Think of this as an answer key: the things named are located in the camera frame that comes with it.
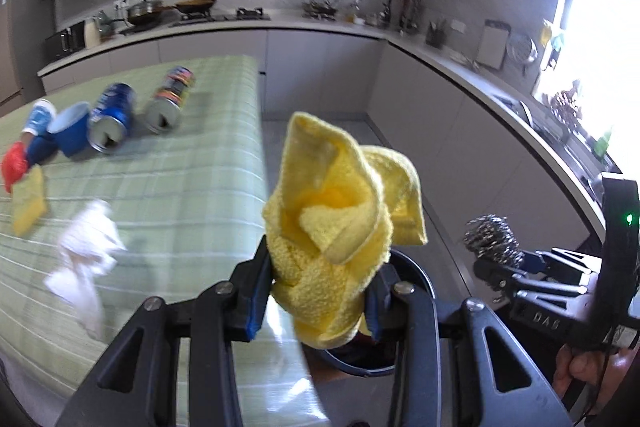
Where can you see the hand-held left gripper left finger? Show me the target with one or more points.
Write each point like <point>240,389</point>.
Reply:
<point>255,307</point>

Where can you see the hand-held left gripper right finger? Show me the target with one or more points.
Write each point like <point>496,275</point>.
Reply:
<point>375,322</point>

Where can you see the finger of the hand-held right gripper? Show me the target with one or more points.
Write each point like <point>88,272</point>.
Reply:
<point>500,274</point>
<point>531,263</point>

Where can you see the steel wool scrubber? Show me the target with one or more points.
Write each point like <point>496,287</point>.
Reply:
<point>492,239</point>

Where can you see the black trash bin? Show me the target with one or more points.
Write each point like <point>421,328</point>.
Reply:
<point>350,359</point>

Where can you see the yellow knitted cloth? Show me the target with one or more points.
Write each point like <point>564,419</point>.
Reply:
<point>325,217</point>

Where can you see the white paper towel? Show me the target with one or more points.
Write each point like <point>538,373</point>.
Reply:
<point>85,252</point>

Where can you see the person's right hand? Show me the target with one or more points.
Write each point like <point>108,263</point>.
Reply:
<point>575,369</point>

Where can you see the green checked tablecloth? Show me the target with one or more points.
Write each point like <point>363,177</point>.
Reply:
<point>190,187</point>

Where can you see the steel sink faucet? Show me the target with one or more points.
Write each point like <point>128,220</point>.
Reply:
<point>525,112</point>

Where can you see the white colander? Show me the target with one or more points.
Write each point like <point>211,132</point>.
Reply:
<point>522,49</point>

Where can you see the hanging yellow blue cloths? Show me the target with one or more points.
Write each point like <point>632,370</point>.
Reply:
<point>552,44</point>

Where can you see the white cutting board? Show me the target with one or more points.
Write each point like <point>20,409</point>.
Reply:
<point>492,46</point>

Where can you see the colourful drink can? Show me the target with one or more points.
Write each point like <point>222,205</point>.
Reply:
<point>170,99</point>

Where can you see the blue drink can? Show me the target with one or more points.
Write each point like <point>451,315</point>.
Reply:
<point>112,117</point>

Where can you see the kitchen window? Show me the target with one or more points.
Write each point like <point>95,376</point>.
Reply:
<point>590,32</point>

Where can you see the grey lower cabinets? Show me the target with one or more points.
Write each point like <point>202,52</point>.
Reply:
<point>320,72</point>

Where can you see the black knife block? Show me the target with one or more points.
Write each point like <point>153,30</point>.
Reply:
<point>436,36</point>

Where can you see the yellow sponge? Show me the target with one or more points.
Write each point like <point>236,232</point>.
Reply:
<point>29,202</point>

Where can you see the utensil holder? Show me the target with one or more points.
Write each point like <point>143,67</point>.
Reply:
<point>412,14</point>

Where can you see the red crumpled packet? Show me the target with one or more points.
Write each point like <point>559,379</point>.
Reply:
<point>14,167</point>

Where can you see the dark glass bottle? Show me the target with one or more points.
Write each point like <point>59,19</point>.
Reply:
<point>386,14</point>

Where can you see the gas stove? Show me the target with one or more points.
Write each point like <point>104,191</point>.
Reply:
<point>235,14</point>

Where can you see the black wok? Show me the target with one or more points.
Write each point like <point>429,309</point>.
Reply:
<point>196,6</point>

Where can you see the steel kettle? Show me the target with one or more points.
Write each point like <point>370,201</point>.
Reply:
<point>320,7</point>

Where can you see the steel pot with lid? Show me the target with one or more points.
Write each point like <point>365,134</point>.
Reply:
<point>144,13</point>

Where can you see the teal teapot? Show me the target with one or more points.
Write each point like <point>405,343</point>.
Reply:
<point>106,27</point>

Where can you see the white jar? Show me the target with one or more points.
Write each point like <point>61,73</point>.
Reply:
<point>91,34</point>

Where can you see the black microwave oven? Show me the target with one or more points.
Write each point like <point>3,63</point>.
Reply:
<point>65,43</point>

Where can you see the tall beige cabinet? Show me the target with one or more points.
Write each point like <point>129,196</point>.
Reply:
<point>10,47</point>

